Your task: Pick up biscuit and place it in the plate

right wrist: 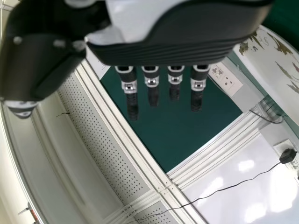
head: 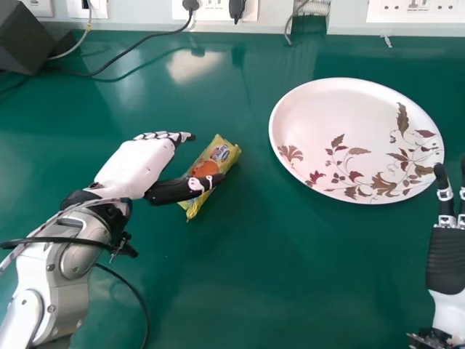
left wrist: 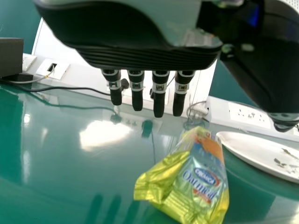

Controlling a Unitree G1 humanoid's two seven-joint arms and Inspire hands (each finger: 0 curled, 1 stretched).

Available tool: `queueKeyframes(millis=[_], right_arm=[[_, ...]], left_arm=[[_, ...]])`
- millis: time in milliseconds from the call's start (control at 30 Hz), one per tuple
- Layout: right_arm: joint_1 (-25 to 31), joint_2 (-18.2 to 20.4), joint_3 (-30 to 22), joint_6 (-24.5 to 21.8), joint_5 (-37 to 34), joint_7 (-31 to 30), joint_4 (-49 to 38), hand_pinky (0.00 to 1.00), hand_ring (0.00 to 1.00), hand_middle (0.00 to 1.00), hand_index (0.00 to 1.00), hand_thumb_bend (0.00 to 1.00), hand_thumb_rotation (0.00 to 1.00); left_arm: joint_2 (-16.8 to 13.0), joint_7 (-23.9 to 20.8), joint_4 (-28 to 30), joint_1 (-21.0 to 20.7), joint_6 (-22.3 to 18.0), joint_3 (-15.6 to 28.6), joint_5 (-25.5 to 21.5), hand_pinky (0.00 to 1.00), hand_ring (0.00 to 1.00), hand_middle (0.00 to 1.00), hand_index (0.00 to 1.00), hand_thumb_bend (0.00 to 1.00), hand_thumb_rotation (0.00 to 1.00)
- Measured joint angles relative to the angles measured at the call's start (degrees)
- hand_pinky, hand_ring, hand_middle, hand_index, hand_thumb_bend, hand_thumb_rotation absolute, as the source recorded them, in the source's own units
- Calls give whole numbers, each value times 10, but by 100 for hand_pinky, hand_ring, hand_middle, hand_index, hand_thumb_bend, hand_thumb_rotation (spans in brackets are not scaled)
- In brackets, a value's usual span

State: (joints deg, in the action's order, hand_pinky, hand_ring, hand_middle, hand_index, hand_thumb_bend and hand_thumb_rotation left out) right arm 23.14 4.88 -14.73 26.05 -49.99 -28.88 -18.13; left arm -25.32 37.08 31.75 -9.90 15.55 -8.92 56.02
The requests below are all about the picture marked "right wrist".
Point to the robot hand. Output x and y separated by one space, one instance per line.
163 30

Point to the white socket strip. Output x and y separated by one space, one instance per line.
227 80
280 147

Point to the black plug adapter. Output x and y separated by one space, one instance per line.
288 156

